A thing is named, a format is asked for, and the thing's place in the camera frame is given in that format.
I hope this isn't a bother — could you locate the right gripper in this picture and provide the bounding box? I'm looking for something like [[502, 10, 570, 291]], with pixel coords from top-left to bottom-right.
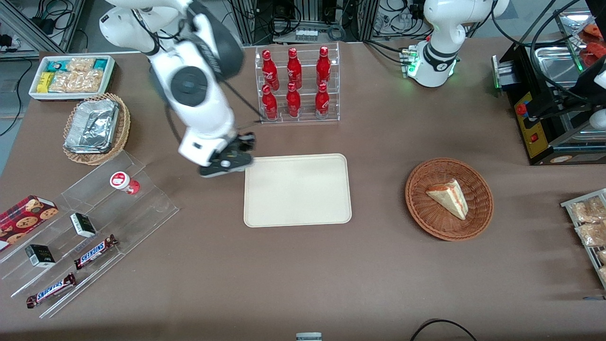
[[178, 127, 257, 168]]

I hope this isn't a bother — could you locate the beige plastic tray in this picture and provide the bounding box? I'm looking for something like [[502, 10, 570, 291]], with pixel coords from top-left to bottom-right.
[[243, 153, 353, 228]]

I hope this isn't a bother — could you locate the black fryer machine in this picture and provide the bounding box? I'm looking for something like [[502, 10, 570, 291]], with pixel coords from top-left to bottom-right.
[[491, 9, 606, 166]]

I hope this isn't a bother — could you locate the red cola bottle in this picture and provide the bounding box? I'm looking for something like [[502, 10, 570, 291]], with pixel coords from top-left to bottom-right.
[[314, 83, 330, 120], [316, 46, 332, 87], [262, 50, 280, 91], [286, 47, 303, 90], [285, 82, 302, 118], [261, 85, 279, 121]]

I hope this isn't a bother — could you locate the clear acrylic bottle rack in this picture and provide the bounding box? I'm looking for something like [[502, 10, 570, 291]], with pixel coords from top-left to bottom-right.
[[255, 42, 341, 125]]

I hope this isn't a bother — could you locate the clear bag of snacks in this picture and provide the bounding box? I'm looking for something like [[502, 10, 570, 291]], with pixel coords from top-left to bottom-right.
[[569, 196, 606, 224], [575, 222, 606, 247]]

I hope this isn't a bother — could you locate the clear acrylic stepped display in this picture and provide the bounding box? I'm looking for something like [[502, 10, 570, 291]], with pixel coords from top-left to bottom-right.
[[0, 151, 180, 319]]

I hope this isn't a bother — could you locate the wrapped triangle sandwich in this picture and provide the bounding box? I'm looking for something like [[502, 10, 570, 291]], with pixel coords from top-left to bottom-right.
[[425, 179, 470, 221]]

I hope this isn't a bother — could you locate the light wicker basket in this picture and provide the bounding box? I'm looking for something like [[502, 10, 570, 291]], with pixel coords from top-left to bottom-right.
[[62, 93, 131, 166]]

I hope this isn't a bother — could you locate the red lid yogurt cup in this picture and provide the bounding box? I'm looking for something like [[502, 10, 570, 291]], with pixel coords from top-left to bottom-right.
[[110, 171, 141, 196]]

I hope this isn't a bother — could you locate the brown round wicker basket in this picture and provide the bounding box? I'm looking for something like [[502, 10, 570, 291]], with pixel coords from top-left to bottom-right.
[[405, 158, 495, 242]]

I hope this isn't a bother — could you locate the white plastic snack bin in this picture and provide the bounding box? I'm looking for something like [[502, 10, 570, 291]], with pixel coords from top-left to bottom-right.
[[29, 55, 116, 101]]

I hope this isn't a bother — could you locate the stack of foil trays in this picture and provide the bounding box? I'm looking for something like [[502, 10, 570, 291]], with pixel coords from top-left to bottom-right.
[[64, 99, 119, 155]]

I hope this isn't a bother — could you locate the small black box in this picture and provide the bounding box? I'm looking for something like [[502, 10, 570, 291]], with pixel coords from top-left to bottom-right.
[[25, 244, 56, 269], [70, 213, 97, 238]]

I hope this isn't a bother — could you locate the clear rice cracker bag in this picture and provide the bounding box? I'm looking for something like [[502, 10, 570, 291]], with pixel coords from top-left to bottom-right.
[[48, 70, 105, 94], [66, 57, 96, 73]]

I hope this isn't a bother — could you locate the Snickers bar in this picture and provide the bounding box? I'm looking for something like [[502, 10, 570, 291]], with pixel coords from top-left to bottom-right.
[[26, 272, 77, 309], [74, 234, 119, 271]]

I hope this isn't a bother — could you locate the yellow snack pack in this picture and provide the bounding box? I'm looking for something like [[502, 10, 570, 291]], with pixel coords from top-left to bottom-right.
[[36, 72, 55, 94]]

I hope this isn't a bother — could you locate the red tartan cookie box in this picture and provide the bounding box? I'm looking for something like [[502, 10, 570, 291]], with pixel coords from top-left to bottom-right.
[[0, 195, 60, 252]]

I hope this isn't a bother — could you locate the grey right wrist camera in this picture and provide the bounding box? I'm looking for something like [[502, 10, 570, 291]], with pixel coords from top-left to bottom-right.
[[198, 158, 254, 179]]

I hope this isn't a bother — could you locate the wire rack tray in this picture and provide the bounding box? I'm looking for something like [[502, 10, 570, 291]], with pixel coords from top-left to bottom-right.
[[561, 188, 606, 290]]

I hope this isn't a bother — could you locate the black cable loop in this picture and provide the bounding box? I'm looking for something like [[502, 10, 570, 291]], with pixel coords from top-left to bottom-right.
[[409, 319, 479, 341]]

